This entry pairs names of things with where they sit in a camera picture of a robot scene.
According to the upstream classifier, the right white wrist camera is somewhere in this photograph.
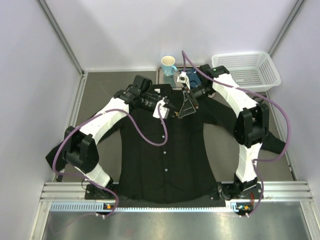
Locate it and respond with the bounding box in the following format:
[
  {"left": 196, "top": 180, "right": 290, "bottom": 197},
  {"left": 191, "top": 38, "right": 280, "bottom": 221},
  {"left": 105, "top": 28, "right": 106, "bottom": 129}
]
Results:
[{"left": 176, "top": 71, "right": 191, "bottom": 90}]

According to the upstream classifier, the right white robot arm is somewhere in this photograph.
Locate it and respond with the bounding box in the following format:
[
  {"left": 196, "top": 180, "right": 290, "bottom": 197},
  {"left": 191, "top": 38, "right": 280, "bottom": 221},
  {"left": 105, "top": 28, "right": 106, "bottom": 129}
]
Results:
[{"left": 176, "top": 64, "right": 270, "bottom": 200}]

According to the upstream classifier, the dark blue plate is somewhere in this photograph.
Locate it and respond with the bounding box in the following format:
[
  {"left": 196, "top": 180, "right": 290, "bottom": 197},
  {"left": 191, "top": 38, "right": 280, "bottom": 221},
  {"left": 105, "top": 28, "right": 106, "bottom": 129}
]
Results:
[{"left": 186, "top": 68, "right": 202, "bottom": 89}]

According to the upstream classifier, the white plastic basket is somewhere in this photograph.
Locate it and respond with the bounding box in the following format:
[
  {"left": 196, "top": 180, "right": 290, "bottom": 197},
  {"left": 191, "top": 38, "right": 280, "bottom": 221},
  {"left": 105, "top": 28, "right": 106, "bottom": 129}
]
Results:
[{"left": 211, "top": 51, "right": 282, "bottom": 93}]

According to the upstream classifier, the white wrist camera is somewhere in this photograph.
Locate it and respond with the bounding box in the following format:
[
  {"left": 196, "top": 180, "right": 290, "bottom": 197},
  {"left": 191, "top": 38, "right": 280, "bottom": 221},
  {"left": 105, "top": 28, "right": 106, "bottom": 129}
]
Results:
[
  {"left": 176, "top": 71, "right": 191, "bottom": 90},
  {"left": 152, "top": 100, "right": 170, "bottom": 119}
]

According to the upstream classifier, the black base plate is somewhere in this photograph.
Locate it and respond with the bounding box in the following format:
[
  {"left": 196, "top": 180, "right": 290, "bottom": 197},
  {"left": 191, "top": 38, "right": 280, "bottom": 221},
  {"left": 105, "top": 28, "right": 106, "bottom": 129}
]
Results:
[{"left": 84, "top": 181, "right": 264, "bottom": 208}]

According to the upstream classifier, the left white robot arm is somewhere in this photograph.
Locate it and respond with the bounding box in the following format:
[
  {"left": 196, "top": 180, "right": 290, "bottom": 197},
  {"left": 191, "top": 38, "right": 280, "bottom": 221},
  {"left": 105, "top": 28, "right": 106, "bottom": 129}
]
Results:
[{"left": 59, "top": 75, "right": 174, "bottom": 199}]

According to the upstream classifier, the aluminium frame rail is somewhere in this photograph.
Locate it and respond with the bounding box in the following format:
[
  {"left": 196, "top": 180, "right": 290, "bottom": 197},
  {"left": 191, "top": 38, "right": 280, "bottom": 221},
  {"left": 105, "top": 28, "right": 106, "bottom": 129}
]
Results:
[{"left": 40, "top": 181, "right": 313, "bottom": 213}]

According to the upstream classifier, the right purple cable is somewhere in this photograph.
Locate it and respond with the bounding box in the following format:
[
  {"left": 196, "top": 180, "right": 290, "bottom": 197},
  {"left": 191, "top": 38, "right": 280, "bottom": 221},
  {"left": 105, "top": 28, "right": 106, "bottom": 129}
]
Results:
[{"left": 181, "top": 50, "right": 292, "bottom": 218}]

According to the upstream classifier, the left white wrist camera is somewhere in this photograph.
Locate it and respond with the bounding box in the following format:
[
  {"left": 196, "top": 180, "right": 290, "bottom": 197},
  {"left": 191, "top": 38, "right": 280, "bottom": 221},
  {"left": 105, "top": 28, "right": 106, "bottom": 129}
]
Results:
[{"left": 152, "top": 100, "right": 170, "bottom": 119}]

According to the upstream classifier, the steel tray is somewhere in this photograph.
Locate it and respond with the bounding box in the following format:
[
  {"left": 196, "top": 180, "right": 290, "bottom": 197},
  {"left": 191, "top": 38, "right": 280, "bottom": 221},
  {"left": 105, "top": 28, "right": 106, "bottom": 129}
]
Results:
[{"left": 155, "top": 66, "right": 181, "bottom": 88}]

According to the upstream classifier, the black button shirt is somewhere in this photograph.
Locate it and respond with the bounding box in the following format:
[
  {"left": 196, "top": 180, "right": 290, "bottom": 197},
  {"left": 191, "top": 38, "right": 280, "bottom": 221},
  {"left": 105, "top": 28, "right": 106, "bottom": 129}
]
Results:
[{"left": 45, "top": 83, "right": 286, "bottom": 204}]

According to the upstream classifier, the light blue mug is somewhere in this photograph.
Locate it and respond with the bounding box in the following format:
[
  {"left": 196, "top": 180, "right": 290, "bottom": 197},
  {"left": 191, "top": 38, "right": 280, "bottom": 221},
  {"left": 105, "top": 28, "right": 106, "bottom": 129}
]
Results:
[{"left": 161, "top": 55, "right": 177, "bottom": 77}]

